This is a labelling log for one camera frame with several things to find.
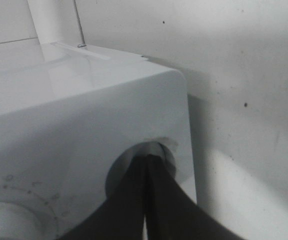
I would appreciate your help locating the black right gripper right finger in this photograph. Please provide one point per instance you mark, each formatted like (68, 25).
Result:
(171, 214)

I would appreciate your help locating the white microwave oven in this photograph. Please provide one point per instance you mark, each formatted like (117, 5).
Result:
(67, 113)

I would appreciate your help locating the white microwave knob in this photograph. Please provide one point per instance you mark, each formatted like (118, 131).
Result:
(18, 223)

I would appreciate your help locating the round white door button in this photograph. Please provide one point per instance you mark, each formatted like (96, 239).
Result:
(121, 164)

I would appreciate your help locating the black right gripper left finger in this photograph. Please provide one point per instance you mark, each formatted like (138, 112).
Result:
(121, 216)

